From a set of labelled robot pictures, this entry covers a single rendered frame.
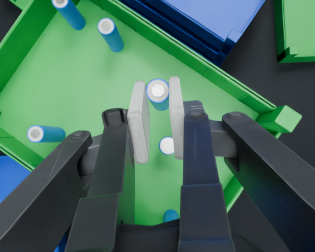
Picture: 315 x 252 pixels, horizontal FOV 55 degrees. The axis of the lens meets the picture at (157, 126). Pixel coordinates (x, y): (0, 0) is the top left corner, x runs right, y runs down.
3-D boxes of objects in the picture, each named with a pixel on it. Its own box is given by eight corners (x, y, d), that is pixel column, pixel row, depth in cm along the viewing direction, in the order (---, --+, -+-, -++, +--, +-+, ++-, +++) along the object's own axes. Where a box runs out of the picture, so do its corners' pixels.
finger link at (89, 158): (132, 170, 15) (72, 177, 15) (137, 129, 20) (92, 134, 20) (126, 143, 14) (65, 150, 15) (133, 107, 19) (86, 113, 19)
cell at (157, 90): (174, 95, 28) (174, 83, 22) (166, 114, 28) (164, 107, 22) (156, 88, 28) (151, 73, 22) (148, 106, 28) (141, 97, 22)
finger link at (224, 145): (186, 135, 14) (250, 129, 14) (181, 101, 19) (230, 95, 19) (188, 163, 15) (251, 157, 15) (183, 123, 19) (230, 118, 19)
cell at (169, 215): (173, 247, 30) (173, 227, 36) (184, 231, 30) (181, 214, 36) (158, 236, 30) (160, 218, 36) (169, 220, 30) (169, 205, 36)
